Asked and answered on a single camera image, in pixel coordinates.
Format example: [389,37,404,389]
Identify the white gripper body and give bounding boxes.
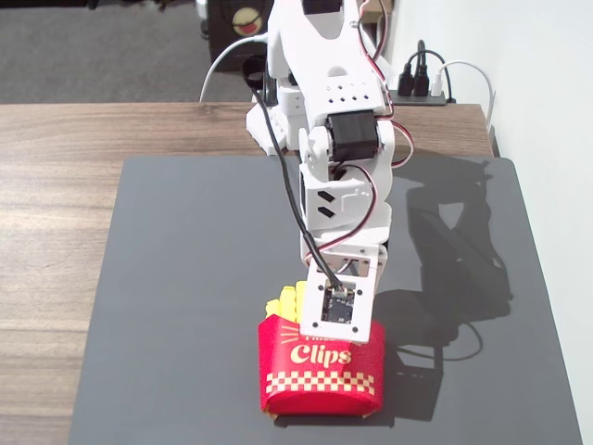
[298,230,389,291]

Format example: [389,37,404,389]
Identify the grey rectangular mat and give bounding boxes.
[68,156,583,445]

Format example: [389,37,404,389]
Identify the white plug with cable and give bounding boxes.
[429,59,498,136]

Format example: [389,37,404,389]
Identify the white usb cable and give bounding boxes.
[198,33,271,104]

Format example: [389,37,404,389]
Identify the black camera cable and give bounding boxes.
[251,76,347,294]

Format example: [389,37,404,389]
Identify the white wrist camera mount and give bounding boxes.
[298,251,378,347]

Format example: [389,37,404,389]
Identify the black strap ring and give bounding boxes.
[239,54,268,90]

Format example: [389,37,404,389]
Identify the black box with yellow face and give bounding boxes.
[207,0,275,73]

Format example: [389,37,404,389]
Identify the red fries clips box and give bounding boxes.
[257,313,387,421]

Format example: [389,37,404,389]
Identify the red white black servo wire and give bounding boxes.
[355,0,396,118]
[382,118,414,169]
[319,165,378,254]

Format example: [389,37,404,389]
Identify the black power strip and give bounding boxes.
[385,87,458,108]

